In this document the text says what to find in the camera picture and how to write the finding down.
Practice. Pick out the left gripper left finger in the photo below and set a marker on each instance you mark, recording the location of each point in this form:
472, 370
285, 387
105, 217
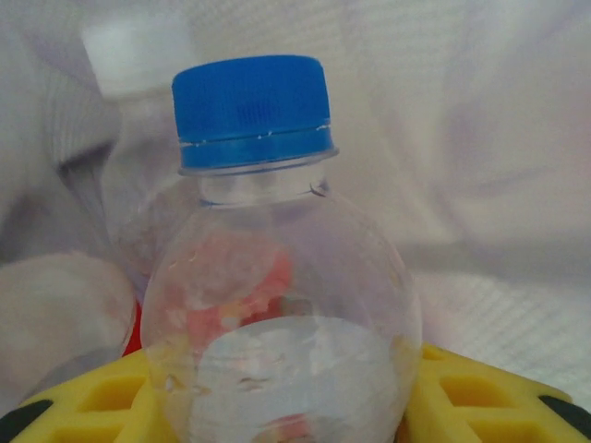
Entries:
83, 415

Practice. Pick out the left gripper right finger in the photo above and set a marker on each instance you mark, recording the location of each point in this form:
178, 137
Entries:
485, 415

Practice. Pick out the clear bottle blue cap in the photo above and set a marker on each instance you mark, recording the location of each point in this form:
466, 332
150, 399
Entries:
251, 106

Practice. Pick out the white cap bottle colourful label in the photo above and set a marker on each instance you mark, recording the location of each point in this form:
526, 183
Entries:
134, 55

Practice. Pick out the purple translucent bin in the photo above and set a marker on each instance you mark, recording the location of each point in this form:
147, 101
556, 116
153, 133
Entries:
461, 138

